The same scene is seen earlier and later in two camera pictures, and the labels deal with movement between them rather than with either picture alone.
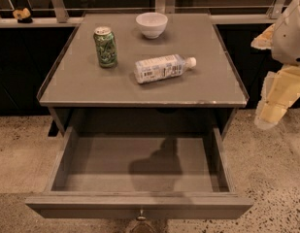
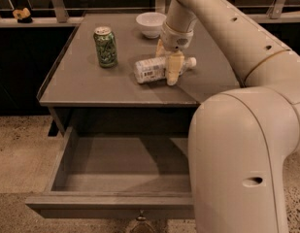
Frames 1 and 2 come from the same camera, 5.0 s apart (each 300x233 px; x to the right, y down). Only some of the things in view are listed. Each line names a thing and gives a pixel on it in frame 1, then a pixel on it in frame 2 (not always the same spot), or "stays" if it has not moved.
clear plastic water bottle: (162, 67) stays
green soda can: (106, 47) stays
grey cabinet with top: (143, 74) stays
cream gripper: (290, 38) to (175, 39)
